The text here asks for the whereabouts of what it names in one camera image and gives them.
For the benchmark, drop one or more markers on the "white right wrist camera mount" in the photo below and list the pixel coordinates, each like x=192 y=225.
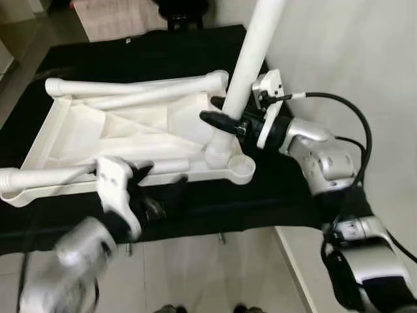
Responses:
x=267 y=85

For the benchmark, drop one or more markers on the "pale patterned mat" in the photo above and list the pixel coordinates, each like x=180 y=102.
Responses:
x=114 y=19

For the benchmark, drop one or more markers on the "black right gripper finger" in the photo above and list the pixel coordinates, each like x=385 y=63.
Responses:
x=218 y=121
x=218 y=102

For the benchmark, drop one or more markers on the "grey robot foot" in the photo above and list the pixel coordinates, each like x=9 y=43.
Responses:
x=250 y=309
x=169 y=309

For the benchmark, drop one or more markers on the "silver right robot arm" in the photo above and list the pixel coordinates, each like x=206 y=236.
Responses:
x=326 y=169

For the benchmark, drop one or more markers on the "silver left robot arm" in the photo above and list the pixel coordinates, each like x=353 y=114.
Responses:
x=78 y=254

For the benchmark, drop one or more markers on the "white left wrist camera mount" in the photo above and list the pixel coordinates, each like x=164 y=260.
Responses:
x=114 y=189

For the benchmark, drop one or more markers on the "black stool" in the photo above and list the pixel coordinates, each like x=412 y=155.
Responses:
x=186 y=23

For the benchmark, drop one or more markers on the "white plastic children table top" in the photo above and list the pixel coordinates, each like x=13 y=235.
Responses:
x=98 y=130

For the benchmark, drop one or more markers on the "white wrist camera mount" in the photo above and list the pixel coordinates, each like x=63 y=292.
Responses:
x=267 y=85
x=114 y=189

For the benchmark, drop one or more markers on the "black tablecloth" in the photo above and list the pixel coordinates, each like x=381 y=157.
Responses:
x=98 y=59

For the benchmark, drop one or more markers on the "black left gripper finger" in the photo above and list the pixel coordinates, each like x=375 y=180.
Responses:
x=172 y=188
x=142 y=176

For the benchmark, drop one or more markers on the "grey robot right foot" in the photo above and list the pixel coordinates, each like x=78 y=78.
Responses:
x=250 y=309

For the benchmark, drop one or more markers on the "grey robot left foot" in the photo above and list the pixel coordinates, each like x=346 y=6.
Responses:
x=169 y=309

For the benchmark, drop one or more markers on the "metal table leg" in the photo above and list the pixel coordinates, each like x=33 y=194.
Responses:
x=222 y=238
x=128 y=249

